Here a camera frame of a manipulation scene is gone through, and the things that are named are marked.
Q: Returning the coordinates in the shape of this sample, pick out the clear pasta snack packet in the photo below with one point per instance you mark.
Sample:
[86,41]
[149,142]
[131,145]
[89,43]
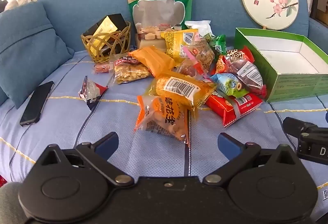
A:
[130,74]

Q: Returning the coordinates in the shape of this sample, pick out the pink-edged seed packet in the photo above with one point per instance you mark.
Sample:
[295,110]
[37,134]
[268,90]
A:
[203,54]

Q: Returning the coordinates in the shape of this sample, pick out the white snack packet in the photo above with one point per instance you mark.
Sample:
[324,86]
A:
[199,26]

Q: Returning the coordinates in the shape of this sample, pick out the yellow clear corn packet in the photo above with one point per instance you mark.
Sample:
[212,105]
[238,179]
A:
[179,90]

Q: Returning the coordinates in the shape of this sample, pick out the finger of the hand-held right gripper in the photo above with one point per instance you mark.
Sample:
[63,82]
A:
[293,125]

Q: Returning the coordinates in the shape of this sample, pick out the triangular foil snack packet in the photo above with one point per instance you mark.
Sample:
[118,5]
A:
[89,90]

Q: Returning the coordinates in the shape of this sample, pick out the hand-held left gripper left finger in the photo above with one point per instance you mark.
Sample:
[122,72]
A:
[107,142]

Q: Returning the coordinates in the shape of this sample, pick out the red snack packet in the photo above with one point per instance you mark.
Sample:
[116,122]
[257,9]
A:
[225,111]

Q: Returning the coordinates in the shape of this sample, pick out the clear reddish snack packet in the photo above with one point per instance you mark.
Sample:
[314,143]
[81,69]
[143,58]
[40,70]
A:
[187,69]

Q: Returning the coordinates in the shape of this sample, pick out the orange peanut packet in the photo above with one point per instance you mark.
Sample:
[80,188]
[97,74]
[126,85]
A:
[164,118]

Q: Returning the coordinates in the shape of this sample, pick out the small red sausage packet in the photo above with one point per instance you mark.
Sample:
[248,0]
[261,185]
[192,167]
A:
[102,69]

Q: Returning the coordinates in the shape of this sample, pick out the green cardboard box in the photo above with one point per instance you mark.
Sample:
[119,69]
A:
[294,85]

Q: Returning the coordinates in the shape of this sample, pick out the plain orange snack packet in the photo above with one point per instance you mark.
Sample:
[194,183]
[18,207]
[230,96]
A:
[153,60]

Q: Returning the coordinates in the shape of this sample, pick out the yellow snack packet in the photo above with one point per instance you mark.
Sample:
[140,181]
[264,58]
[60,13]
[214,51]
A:
[176,44]

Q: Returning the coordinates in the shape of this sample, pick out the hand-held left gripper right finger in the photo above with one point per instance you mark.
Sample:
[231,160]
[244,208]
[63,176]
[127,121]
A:
[228,143]

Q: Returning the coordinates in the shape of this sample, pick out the red orange bean packet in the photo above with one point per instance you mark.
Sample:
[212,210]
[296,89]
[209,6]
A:
[237,54]

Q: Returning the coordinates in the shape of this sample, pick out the blue green snack packet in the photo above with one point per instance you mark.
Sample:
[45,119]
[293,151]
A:
[226,84]

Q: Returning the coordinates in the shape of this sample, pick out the dark red date packet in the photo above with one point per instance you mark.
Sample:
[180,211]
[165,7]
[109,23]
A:
[246,75]

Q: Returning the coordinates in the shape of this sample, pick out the black smartphone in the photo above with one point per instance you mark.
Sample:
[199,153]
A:
[35,103]

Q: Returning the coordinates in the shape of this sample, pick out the woven rattan basket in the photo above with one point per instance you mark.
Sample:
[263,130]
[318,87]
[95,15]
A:
[102,57]

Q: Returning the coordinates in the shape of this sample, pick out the black and yellow box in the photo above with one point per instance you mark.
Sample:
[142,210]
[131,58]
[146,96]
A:
[115,21]

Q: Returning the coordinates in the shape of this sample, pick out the blue pillow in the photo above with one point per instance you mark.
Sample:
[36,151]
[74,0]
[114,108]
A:
[30,47]

